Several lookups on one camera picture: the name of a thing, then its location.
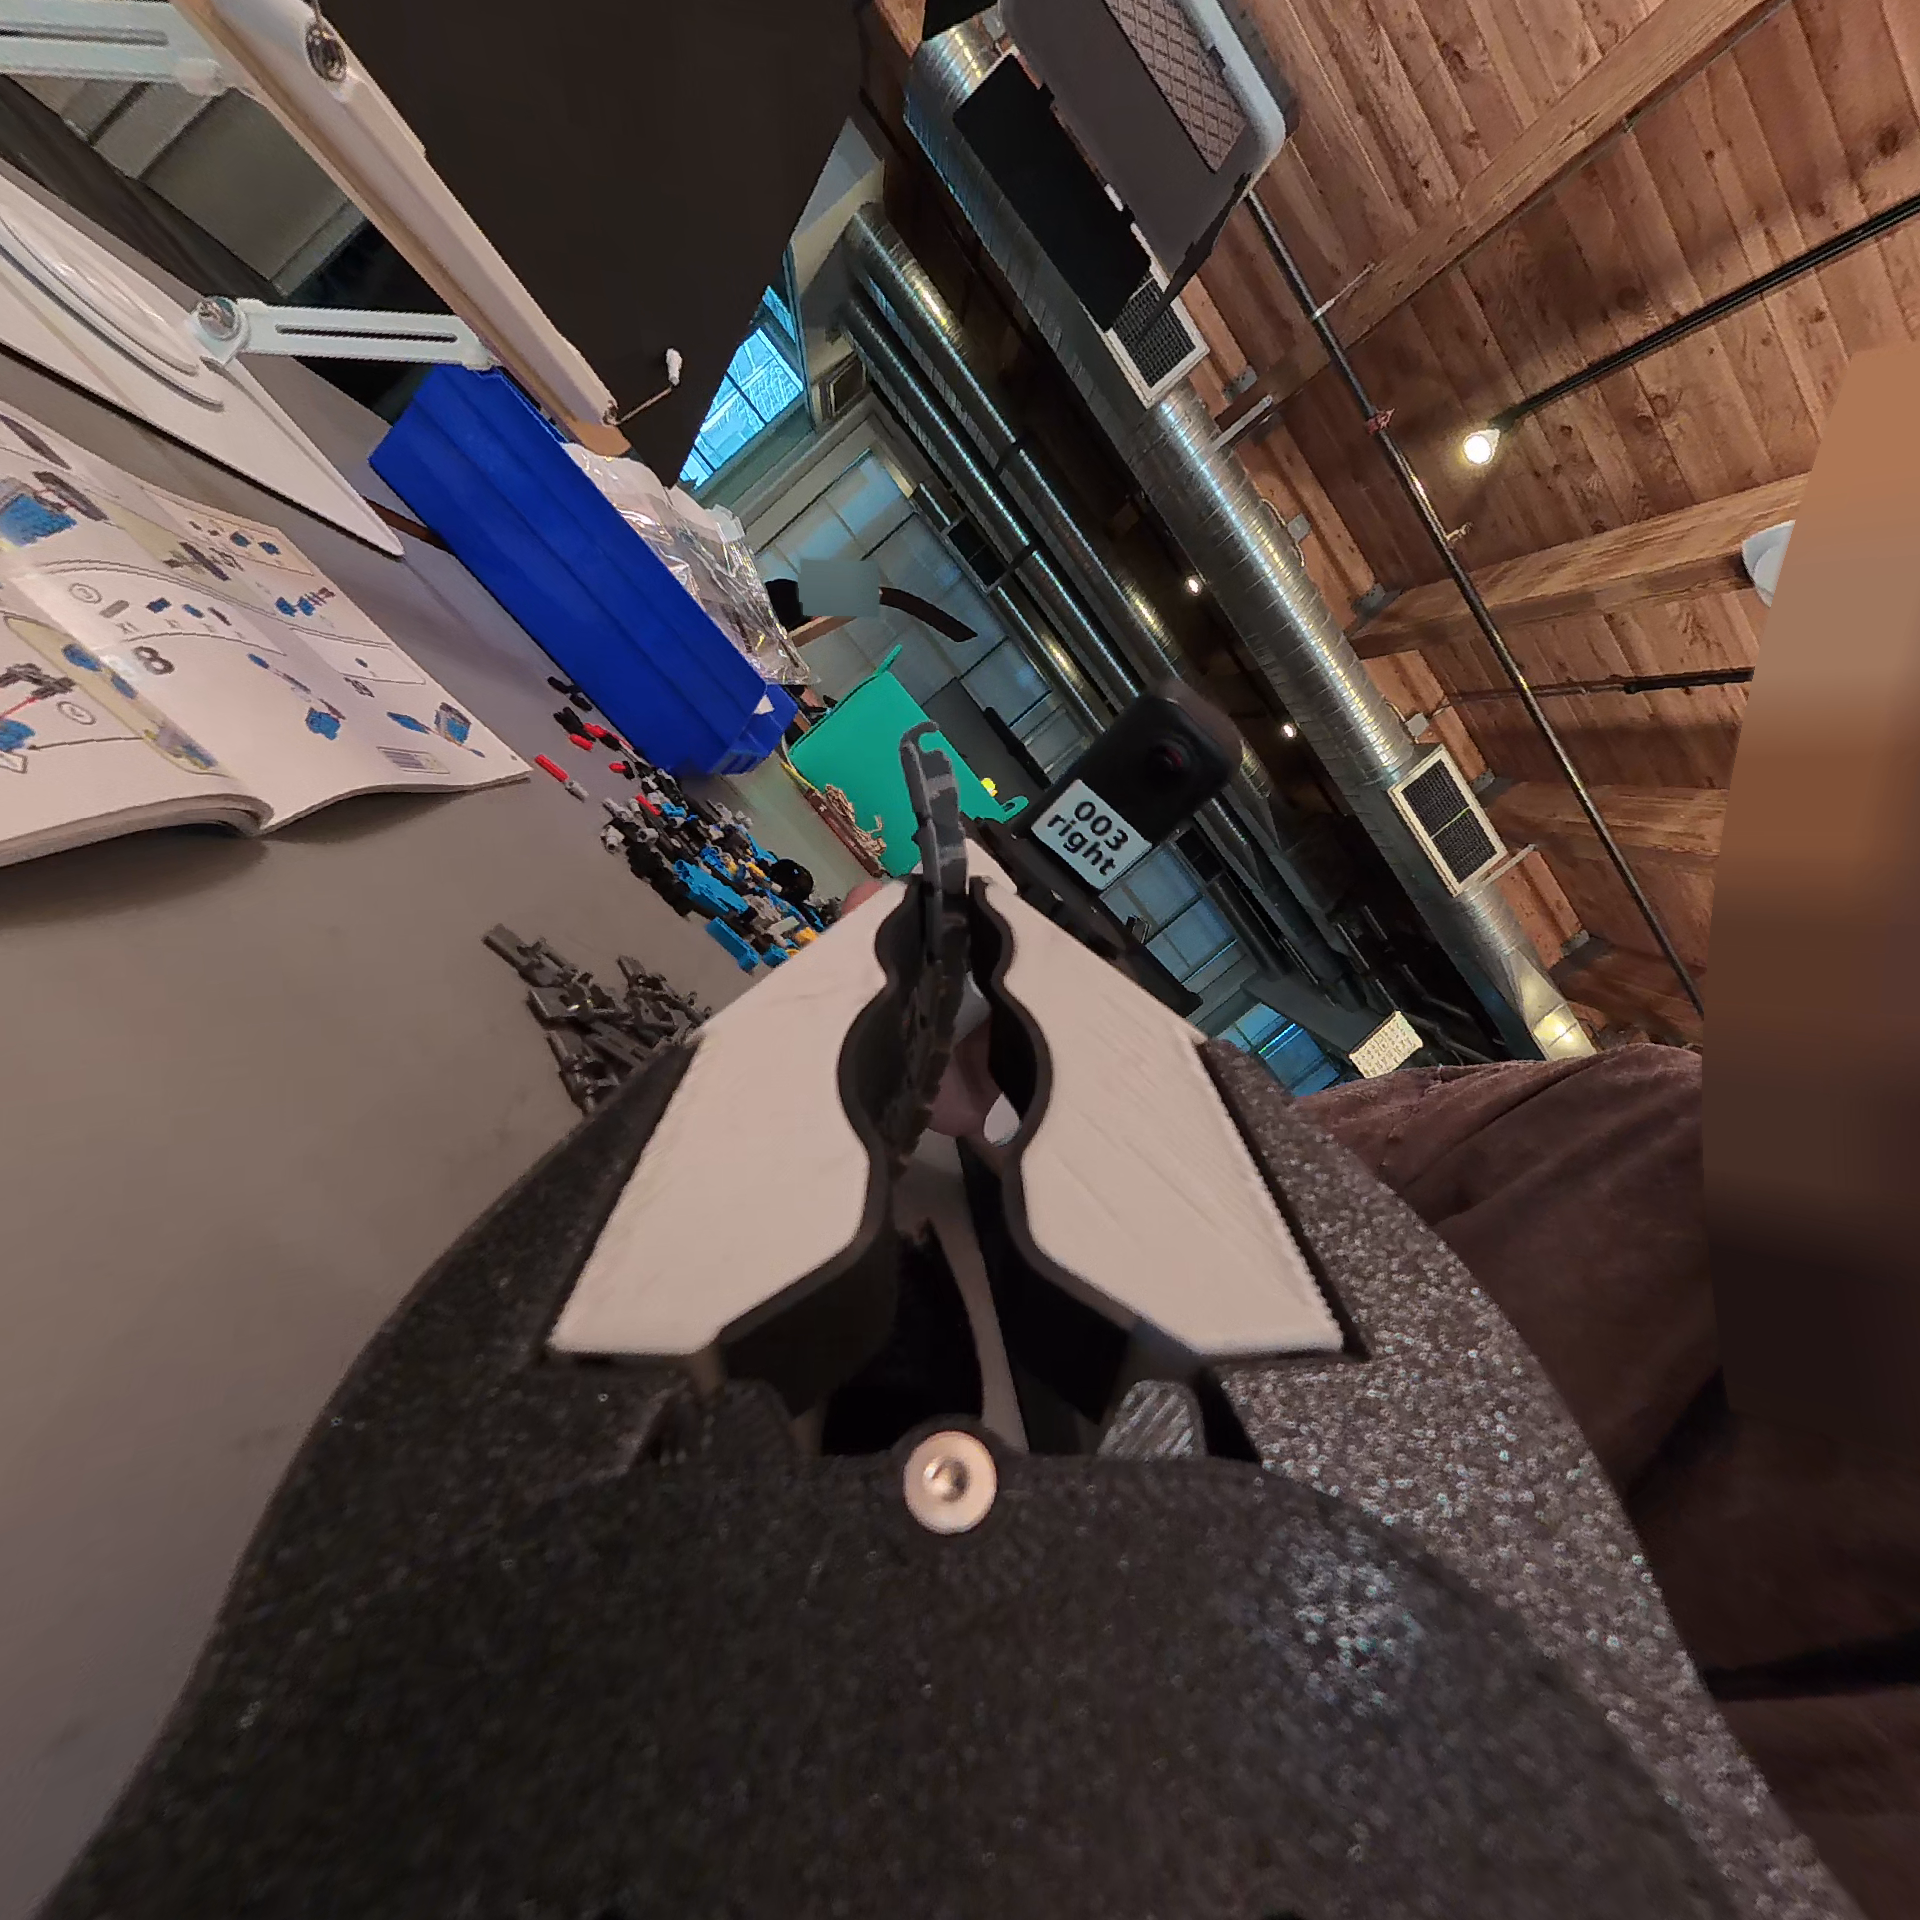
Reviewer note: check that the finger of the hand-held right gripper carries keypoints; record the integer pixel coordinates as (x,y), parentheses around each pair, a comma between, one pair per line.
(994,866)

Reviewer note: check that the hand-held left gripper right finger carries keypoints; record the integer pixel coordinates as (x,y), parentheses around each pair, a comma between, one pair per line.
(1187,1188)

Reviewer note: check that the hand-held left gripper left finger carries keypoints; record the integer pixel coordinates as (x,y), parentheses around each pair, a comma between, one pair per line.
(720,1188)

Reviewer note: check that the pile of grey track links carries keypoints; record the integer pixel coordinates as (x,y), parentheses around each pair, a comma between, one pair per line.
(600,1003)

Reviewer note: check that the grey desk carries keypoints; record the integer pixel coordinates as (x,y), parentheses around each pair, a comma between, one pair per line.
(228,1201)

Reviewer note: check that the person's right hand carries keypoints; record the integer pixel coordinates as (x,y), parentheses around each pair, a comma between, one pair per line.
(962,1089)

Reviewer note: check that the brown wooden model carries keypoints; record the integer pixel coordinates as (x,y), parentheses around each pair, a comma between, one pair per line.
(855,820)

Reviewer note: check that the heap of mixed coloured bricks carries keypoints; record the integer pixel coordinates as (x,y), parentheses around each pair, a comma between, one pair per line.
(720,885)

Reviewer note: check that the white vent grille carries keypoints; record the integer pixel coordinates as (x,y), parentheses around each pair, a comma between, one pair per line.
(1449,820)
(1157,341)

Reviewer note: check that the clear plastic bags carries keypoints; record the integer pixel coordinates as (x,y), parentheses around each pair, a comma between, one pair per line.
(708,555)

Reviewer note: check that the scattered black and red pins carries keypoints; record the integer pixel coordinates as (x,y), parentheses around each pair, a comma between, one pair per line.
(579,736)

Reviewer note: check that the blue plastic bin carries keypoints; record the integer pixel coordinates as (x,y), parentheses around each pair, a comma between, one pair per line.
(569,570)

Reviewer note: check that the large paned window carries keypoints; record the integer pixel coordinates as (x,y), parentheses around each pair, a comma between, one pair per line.
(741,389)

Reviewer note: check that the white ceiling dome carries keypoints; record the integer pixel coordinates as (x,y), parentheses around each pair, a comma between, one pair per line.
(1769,563)

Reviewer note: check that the grey ceiling air unit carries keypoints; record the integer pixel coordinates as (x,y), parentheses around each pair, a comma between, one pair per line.
(1140,106)

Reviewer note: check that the open instruction booklet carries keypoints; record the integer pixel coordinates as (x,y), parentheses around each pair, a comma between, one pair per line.
(228,707)

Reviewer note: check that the black partition panel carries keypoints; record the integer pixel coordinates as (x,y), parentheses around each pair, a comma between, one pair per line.
(630,180)

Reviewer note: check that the silver ventilation duct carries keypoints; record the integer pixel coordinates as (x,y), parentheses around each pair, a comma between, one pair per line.
(1275,599)

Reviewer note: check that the white wall sign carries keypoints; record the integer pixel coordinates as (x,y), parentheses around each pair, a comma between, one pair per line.
(1385,1042)

